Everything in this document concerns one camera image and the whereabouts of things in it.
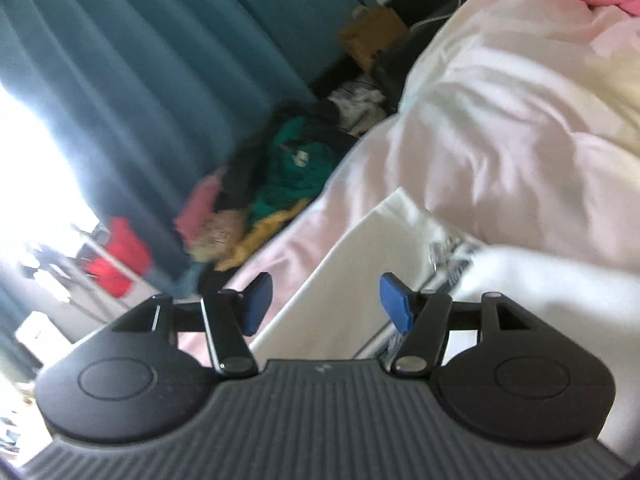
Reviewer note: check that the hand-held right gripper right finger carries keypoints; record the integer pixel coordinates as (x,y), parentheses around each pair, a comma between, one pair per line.
(395,302)

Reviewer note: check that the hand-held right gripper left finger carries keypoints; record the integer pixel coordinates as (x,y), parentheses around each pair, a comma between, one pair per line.
(257,305)

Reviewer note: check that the cream white pants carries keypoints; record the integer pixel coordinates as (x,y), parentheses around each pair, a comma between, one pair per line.
(525,280)

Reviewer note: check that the pile of dark clothes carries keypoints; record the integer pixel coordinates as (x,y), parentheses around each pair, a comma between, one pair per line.
(250,160)

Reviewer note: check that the yellow cloth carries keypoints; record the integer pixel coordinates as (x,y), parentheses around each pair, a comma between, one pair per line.
(255,242)

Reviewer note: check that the brown fuzzy cloth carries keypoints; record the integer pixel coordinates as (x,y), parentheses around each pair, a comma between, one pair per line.
(217,235)

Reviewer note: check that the pink cloth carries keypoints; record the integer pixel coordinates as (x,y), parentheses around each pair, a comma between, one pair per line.
(200,210)

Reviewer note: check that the green garment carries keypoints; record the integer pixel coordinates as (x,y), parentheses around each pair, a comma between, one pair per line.
(295,180)

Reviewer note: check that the white black cloth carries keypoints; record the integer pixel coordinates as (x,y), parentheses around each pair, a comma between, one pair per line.
(355,105)

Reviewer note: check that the pink white duvet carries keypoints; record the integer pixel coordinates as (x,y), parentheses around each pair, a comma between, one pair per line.
(500,110)

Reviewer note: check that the black bag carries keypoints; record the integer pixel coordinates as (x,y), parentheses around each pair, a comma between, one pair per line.
(395,75)

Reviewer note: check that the window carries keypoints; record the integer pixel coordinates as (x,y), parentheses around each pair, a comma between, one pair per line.
(30,185)

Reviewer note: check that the blue curtain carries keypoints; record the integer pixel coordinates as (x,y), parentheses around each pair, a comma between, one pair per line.
(150,60)

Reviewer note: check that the brown cardboard box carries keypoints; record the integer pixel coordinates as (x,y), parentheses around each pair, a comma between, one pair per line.
(372,35)

